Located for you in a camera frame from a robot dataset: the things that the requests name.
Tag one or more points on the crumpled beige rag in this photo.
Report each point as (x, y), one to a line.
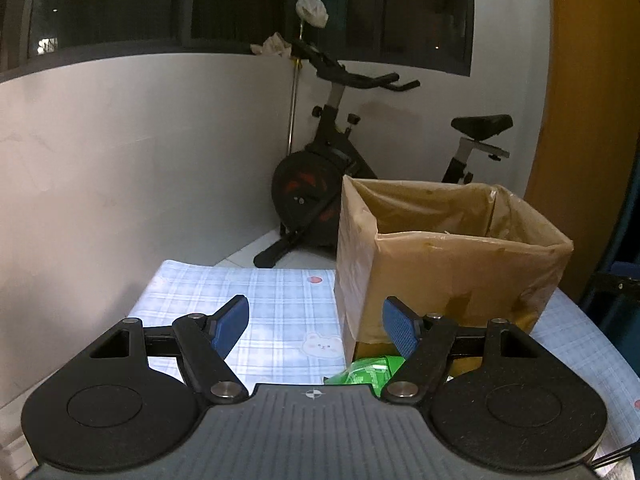
(274, 45)

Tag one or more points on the wooden wardrobe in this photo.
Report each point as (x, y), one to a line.
(585, 110)

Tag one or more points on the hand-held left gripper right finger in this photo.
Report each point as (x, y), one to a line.
(400, 327)

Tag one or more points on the white cloth on pole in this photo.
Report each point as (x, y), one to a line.
(311, 10)

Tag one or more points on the taped cardboard box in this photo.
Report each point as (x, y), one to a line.
(450, 280)

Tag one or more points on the metal pole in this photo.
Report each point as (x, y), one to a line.
(292, 110)

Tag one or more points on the dark window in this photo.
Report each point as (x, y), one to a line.
(225, 5)

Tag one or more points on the dark blue chair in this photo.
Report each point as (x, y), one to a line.
(617, 305)

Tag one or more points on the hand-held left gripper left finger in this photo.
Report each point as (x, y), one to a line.
(231, 321)

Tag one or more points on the blue checked bed sheet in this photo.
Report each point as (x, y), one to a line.
(280, 300)

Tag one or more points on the green snack packet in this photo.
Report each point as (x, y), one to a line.
(367, 372)

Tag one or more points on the black exercise bike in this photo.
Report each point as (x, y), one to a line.
(320, 180)

